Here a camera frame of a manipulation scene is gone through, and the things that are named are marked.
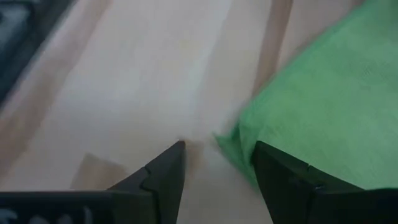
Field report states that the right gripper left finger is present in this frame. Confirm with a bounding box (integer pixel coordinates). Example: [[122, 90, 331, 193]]
[[0, 140, 187, 224]]

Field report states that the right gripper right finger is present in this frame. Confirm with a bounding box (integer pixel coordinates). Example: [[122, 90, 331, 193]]
[[251, 140, 398, 224]]

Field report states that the green microfiber towel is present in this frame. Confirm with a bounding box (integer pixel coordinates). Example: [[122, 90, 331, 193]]
[[214, 0, 398, 190]]

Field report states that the black aluminium table frame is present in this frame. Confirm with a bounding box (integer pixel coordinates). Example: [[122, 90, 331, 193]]
[[0, 0, 74, 105]]

